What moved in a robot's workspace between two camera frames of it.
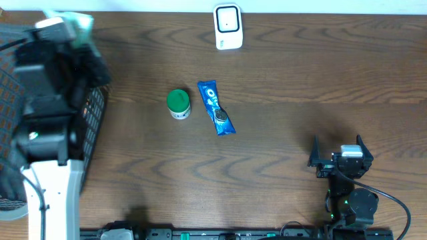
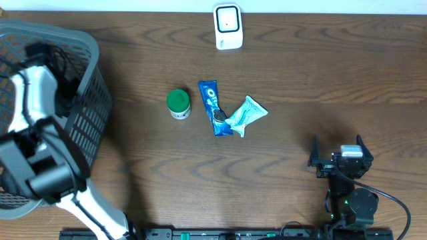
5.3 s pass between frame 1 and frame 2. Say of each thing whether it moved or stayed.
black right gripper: stayed
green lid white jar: stayed
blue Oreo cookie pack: stayed
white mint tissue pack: moved
